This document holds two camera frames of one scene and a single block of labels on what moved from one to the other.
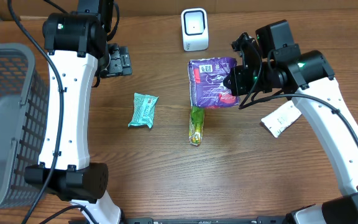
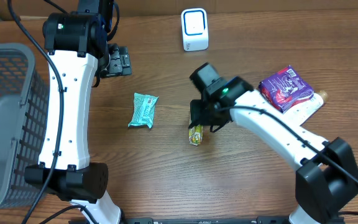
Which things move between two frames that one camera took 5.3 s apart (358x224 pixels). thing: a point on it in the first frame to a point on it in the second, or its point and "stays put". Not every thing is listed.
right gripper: [237, 82] to [201, 118]
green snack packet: [196, 121] stays put
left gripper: [122, 62] stays put
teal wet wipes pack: [143, 110] stays put
